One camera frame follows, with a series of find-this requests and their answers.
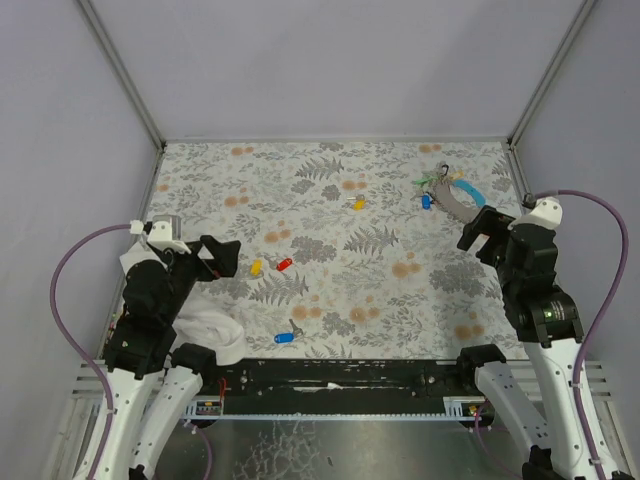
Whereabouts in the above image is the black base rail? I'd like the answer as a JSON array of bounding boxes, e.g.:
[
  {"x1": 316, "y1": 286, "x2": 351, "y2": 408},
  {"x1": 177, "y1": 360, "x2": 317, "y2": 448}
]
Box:
[{"x1": 198, "y1": 359, "x2": 484, "y2": 418}]

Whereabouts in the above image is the white cloth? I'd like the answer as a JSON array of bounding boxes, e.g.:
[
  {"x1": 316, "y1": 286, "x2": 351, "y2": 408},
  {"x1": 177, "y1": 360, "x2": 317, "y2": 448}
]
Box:
[{"x1": 112, "y1": 244, "x2": 248, "y2": 366}]

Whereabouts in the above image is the red tag key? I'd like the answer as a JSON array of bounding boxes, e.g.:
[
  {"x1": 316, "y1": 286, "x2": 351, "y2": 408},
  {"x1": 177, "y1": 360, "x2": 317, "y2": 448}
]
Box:
[{"x1": 265, "y1": 256, "x2": 293, "y2": 271}]

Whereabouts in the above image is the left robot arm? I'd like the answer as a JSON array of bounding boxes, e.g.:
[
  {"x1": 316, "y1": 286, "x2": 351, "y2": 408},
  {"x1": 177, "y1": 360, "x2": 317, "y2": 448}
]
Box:
[{"x1": 75, "y1": 235, "x2": 248, "y2": 479}]

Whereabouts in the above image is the floral table mat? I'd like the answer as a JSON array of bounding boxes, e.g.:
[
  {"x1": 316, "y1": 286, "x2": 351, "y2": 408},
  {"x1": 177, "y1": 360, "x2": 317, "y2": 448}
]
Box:
[{"x1": 147, "y1": 141, "x2": 525, "y2": 360}]

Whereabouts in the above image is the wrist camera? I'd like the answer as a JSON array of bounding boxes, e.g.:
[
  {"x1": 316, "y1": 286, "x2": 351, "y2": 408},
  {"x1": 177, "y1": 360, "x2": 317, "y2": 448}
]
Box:
[
  {"x1": 129, "y1": 214, "x2": 191, "y2": 254},
  {"x1": 513, "y1": 193, "x2": 563, "y2": 230}
]

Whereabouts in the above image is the blue tag key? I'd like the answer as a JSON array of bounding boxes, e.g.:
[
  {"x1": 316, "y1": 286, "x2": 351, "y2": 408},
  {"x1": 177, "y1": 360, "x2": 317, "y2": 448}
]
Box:
[{"x1": 274, "y1": 319, "x2": 304, "y2": 344}]

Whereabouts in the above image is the yellow tag key far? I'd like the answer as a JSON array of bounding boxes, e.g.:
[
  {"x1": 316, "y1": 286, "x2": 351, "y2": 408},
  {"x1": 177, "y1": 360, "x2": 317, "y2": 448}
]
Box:
[{"x1": 347, "y1": 195, "x2": 366, "y2": 211}]

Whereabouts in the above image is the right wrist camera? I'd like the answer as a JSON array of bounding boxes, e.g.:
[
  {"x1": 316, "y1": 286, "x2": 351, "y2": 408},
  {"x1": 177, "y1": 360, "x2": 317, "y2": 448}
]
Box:
[{"x1": 513, "y1": 193, "x2": 563, "y2": 230}]

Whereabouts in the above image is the yellow tag key near left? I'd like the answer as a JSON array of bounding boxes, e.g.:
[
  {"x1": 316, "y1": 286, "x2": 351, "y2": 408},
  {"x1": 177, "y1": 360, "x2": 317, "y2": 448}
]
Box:
[{"x1": 250, "y1": 259, "x2": 262, "y2": 276}]

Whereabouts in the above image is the grey keyring holder strap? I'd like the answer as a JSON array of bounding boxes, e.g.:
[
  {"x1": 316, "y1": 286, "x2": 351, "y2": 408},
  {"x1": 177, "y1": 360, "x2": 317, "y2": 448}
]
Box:
[{"x1": 412, "y1": 162, "x2": 489, "y2": 221}]

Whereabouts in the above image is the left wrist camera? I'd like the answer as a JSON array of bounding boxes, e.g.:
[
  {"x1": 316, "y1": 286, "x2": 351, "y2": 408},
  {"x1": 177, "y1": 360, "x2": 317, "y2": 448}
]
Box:
[{"x1": 129, "y1": 214, "x2": 191, "y2": 254}]

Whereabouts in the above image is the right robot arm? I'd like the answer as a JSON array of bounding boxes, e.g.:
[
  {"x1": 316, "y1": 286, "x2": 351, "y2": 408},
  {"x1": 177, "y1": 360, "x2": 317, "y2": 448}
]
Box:
[{"x1": 457, "y1": 198, "x2": 628, "y2": 479}]

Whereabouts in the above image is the yellow tag key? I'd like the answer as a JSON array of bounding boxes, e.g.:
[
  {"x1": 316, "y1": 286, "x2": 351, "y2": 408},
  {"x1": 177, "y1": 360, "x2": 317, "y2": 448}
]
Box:
[
  {"x1": 347, "y1": 195, "x2": 366, "y2": 211},
  {"x1": 250, "y1": 259, "x2": 262, "y2": 276}
]

